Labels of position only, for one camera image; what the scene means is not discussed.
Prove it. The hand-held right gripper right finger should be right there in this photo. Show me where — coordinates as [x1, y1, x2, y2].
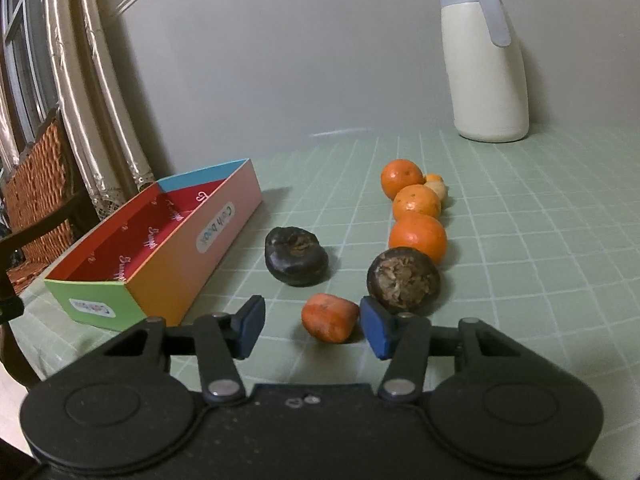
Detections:
[359, 296, 532, 404]

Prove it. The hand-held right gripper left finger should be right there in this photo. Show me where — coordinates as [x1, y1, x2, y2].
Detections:
[102, 295, 266, 406]

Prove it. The oblong orange fruit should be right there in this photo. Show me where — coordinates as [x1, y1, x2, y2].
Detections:
[301, 294, 360, 344]

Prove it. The colourful cardboard box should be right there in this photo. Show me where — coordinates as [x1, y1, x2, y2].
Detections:
[44, 158, 264, 332]

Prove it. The dark mangosteen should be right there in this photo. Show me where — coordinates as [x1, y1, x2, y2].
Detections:
[264, 226, 329, 287]
[367, 247, 442, 316]

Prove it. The orange tangerine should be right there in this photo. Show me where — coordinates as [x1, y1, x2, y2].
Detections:
[393, 185, 442, 223]
[381, 159, 425, 202]
[389, 214, 447, 264]

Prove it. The green grid tablecloth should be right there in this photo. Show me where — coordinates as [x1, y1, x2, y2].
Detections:
[9, 127, 640, 411]

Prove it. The brown wicker chair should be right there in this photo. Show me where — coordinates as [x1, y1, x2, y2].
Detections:
[0, 107, 101, 301]

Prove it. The cream thermos jug grey lid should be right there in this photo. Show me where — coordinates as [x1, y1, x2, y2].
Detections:
[436, 0, 530, 142]

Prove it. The beige curtain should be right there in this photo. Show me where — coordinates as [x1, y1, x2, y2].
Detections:
[42, 0, 157, 221]

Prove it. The window frame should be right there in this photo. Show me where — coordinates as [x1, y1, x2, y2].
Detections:
[0, 0, 62, 171]

